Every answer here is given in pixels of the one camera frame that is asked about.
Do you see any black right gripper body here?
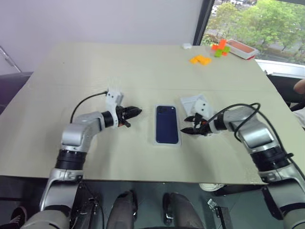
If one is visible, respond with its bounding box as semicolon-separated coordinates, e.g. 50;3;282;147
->
193;114;212;137

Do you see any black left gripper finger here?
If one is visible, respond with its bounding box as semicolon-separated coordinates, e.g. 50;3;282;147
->
124;110;143;119
123;105;143;114

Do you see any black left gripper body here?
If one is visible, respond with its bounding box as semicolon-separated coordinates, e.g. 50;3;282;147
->
115;106;132;129

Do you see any dark blue smartphone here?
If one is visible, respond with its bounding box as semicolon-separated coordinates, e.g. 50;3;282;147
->
155;104;180;143

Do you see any white tray with orange interior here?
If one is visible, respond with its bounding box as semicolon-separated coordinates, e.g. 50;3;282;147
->
225;39;258;61

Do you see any yellow toy brick cluster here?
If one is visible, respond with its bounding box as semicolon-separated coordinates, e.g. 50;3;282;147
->
189;54;213;66

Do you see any white shoe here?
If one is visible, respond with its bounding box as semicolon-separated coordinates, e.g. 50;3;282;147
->
199;182;226;192

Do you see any green toy brick stack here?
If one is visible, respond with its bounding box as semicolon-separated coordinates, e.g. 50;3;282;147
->
213;46;232;58

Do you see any orange toy brick stack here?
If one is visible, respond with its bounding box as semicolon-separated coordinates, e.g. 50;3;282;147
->
211;39;227;51

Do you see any dark rounded shape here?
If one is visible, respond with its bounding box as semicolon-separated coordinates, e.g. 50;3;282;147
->
163;191;205;229
111;190;139;229

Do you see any dark upholstered chair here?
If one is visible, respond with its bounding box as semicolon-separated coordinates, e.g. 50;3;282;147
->
0;71;33;115
266;73;305;112

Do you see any black bar with metal clamp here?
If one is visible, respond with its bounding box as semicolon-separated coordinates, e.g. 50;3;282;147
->
206;198;230;229
78;183;102;229

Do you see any white window sill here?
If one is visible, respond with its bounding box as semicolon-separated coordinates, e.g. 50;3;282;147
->
255;59;305;78

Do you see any person's white shirt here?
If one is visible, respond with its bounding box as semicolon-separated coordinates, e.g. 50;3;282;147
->
294;109;305;131

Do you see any thin metal rod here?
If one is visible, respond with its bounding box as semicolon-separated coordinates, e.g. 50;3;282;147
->
0;46;22;73

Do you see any dark red shoe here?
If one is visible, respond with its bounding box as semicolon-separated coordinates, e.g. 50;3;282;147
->
10;206;28;228

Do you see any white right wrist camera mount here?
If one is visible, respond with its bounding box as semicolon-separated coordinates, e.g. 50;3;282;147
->
191;98;216;137

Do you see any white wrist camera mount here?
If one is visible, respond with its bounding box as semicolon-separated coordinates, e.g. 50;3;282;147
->
191;98;216;137
105;86;125;130

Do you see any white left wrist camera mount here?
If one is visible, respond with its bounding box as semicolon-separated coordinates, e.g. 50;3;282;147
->
105;86;125;130

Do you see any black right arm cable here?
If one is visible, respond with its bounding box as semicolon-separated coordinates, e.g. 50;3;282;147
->
206;103;295;167

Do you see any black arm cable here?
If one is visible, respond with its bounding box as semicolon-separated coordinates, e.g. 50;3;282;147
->
70;91;108;125
206;103;295;167

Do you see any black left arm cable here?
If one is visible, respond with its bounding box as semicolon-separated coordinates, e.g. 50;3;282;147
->
70;91;108;125

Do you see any black window frame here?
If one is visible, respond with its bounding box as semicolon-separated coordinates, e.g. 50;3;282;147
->
192;0;215;46

